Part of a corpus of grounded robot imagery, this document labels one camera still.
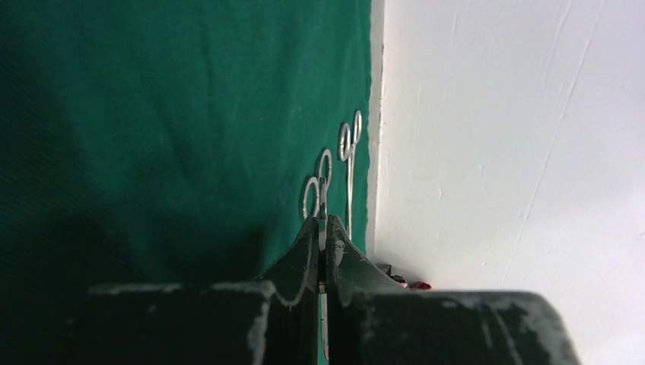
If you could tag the surgical forceps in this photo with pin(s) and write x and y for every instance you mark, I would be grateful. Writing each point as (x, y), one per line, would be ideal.
(349, 137)

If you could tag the green surgical drape cloth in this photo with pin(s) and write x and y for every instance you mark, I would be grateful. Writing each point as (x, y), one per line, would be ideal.
(160, 141)

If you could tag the surgical scissors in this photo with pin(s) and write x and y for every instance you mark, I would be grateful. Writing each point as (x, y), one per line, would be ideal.
(315, 196)

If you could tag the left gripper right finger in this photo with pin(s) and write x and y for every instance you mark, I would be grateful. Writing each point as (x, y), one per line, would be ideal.
(352, 282)

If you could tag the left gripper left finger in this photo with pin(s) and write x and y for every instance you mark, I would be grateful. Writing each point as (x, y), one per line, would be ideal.
(291, 335)

